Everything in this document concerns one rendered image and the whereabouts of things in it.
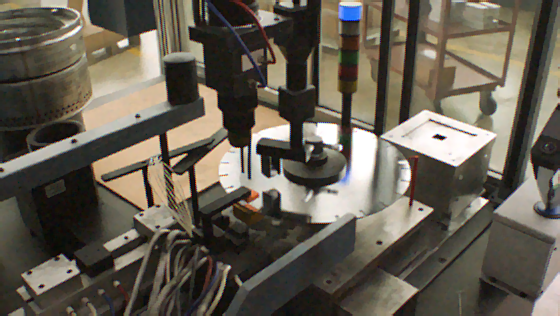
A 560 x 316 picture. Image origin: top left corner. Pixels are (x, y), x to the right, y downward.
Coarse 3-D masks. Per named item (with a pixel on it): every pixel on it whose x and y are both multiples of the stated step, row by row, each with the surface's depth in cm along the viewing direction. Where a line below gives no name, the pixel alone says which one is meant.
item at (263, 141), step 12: (300, 132) 84; (264, 144) 87; (276, 144) 87; (288, 144) 87; (300, 144) 85; (264, 156) 88; (276, 156) 87; (288, 156) 86; (300, 156) 86; (264, 168) 89; (276, 168) 90
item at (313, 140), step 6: (324, 132) 97; (288, 138) 95; (306, 138) 94; (312, 138) 94; (318, 138) 93; (312, 144) 93; (318, 144) 93; (324, 144) 93; (330, 144) 93; (336, 144) 92; (312, 150) 93; (318, 150) 93; (336, 150) 92; (312, 156) 94; (318, 156) 94
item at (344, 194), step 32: (288, 128) 109; (320, 128) 109; (352, 128) 108; (224, 160) 99; (256, 160) 98; (352, 160) 98; (384, 160) 97; (288, 192) 89; (320, 192) 89; (352, 192) 89; (384, 192) 89
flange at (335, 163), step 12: (324, 156) 94; (336, 156) 97; (288, 168) 94; (300, 168) 94; (312, 168) 93; (324, 168) 93; (336, 168) 93; (300, 180) 92; (312, 180) 91; (324, 180) 91
